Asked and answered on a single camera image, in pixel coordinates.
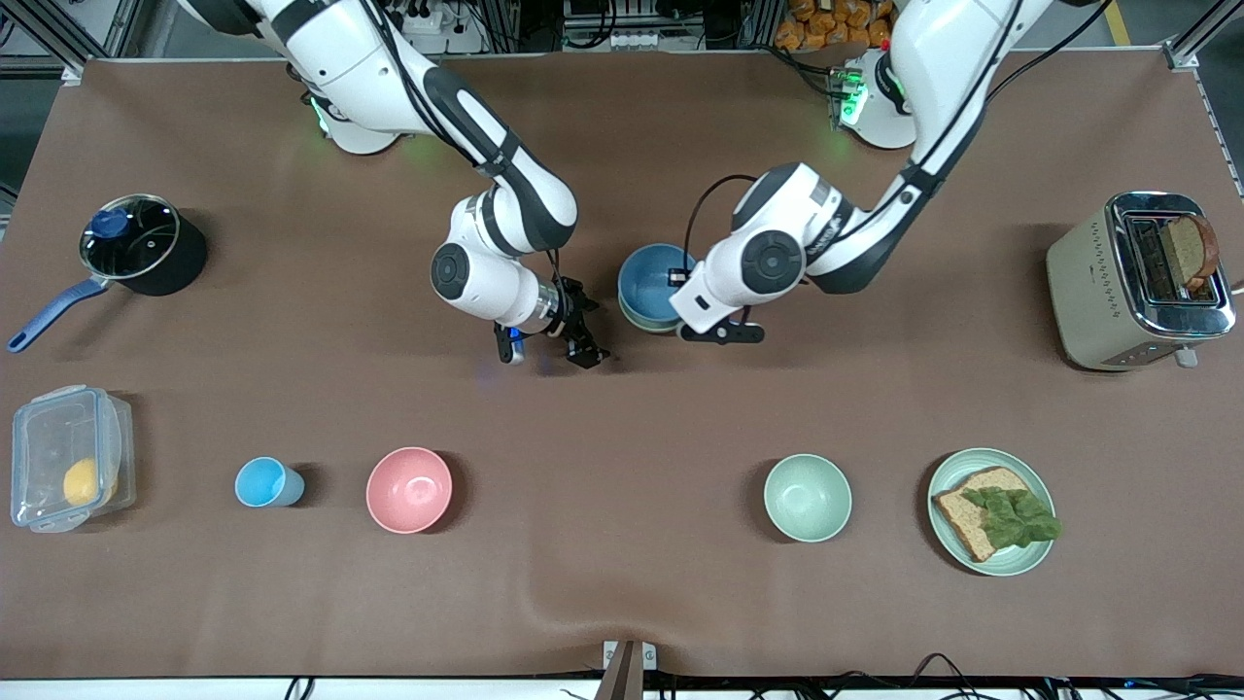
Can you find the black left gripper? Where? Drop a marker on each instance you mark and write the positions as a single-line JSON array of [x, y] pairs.
[[671, 283]]

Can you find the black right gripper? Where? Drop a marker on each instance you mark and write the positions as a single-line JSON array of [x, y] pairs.
[[570, 316]]

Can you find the blue bowl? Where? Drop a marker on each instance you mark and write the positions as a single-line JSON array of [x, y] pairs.
[[649, 282]]

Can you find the green bowl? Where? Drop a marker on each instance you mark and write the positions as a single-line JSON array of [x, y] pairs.
[[641, 326], [807, 497]]

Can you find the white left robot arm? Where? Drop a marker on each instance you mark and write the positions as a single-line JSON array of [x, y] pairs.
[[933, 58]]

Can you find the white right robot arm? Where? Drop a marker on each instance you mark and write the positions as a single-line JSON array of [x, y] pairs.
[[340, 49]]

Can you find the pink bowl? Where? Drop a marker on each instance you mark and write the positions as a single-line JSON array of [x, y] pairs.
[[409, 489]]

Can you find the brown table cloth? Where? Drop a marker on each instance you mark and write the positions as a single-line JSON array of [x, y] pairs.
[[622, 437]]

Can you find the white power strip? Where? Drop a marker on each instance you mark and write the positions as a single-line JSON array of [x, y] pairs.
[[428, 19], [641, 41]]

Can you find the orange snack bag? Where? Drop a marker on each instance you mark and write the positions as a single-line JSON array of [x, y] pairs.
[[826, 24]]

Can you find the blue cup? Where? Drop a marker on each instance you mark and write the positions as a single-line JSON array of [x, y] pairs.
[[262, 482]]

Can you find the brown bread slice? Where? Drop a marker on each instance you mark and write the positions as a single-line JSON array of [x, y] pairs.
[[962, 515]]

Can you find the beige metal toaster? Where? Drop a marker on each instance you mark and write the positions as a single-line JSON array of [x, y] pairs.
[[1088, 292]]

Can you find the green lettuce leaf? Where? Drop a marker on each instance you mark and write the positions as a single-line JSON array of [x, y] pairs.
[[1016, 520]]

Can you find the green plate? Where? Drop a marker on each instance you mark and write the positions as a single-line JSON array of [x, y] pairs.
[[1035, 559]]

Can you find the brown toast slice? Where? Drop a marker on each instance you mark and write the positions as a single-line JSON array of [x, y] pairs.
[[1191, 251]]

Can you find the yellow lemon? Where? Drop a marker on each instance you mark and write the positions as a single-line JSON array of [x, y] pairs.
[[81, 481]]

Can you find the clear plastic lidded container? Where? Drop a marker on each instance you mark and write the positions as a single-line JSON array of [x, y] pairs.
[[44, 437]]

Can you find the aluminium frame bar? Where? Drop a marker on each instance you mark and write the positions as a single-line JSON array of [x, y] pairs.
[[1205, 34], [58, 34]]

